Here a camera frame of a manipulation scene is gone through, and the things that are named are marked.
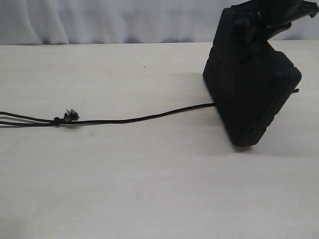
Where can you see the white backdrop curtain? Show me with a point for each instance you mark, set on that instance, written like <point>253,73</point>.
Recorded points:
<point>33,22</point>

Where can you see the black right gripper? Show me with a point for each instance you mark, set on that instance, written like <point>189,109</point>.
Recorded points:
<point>271,17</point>

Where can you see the black plastic carry case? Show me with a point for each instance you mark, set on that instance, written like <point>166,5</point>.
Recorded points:
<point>249,83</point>

